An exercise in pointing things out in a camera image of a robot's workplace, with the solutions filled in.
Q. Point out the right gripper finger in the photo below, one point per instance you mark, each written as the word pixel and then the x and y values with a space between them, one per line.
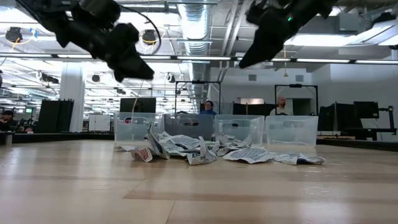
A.
pixel 261 49

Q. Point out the white packet black text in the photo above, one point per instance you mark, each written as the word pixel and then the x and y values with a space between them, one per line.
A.
pixel 248 155
pixel 236 141
pixel 289 143
pixel 157 143
pixel 183 139
pixel 222 151

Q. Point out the white square pillar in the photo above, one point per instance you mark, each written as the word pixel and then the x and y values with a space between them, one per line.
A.
pixel 72 93

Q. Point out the crumpled white packet blue print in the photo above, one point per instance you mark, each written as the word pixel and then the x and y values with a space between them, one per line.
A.
pixel 202 158

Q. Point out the small grey cylinder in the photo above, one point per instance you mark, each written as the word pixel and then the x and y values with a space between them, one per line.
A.
pixel 8 138

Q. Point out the long linear ceiling light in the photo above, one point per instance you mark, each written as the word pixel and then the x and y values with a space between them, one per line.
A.
pixel 202 58

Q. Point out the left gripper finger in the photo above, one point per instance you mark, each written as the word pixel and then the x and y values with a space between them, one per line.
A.
pixel 130 70

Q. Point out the person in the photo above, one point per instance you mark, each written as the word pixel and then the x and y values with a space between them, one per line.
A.
pixel 281 107
pixel 209 110
pixel 7 121

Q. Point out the white packet blue mark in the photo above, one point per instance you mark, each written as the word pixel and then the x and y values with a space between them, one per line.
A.
pixel 298 158

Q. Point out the black ceiling mounted device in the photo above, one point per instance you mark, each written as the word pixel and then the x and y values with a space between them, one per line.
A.
pixel 12 35
pixel 149 36

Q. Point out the rectangular ceiling light panel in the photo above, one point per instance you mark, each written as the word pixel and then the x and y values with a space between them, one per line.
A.
pixel 329 40

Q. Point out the white packet red print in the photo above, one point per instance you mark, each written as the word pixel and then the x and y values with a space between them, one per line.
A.
pixel 142 154

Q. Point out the black gantry frame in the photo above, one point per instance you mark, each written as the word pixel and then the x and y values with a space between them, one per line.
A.
pixel 199 82
pixel 295 85

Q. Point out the black partition panel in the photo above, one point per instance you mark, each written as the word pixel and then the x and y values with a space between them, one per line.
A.
pixel 255 109
pixel 56 116

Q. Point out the silver spiral ventilation duct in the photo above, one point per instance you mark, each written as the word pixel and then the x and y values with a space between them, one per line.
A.
pixel 194 21

